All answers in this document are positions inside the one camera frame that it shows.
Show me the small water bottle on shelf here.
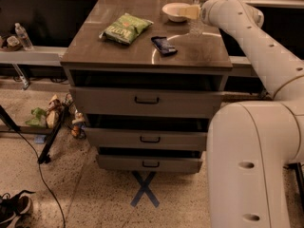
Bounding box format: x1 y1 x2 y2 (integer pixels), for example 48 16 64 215
15 23 34 50

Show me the green chip bag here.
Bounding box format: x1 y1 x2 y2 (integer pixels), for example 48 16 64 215
99 13 153 45

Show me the clear plastic water bottle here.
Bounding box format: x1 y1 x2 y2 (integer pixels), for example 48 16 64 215
189 0 208 35

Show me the black sneaker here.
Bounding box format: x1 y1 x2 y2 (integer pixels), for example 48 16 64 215
0 190 32 228

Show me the blue tape cross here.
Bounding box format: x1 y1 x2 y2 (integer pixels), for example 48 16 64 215
130 171 160 208

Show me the round object on shelf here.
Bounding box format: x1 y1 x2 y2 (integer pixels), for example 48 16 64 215
7 36 20 47

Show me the middle grey drawer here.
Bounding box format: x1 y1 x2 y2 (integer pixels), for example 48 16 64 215
85 128 206 152

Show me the bottom grey drawer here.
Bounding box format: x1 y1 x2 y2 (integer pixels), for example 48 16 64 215
96 155 202 173

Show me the grey drawer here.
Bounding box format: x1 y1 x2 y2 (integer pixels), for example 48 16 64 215
70 86 222 119
96 155 202 173
85 128 206 152

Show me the black stand right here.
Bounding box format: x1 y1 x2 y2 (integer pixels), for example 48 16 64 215
294 162 304 210

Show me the brown stuffed toy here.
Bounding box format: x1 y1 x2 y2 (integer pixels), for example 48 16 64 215
46 95 63 128

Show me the white paper bowl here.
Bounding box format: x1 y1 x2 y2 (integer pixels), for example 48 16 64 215
162 3 188 23

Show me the small figurine toy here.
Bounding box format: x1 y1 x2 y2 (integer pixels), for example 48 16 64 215
71 111 86 139

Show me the dark blue snack packet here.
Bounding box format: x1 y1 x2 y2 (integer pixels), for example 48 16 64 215
151 36 178 56

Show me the green crumpled bag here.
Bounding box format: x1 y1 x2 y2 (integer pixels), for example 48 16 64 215
26 107 47 127

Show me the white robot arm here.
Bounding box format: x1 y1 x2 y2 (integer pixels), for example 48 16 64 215
178 0 304 228

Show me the black tripod leg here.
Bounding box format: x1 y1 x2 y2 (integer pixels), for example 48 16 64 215
38 106 68 164

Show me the top grey drawer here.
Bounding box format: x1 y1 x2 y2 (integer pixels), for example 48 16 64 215
70 86 222 119

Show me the black floor cable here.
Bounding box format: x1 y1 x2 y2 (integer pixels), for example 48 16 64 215
12 128 67 228

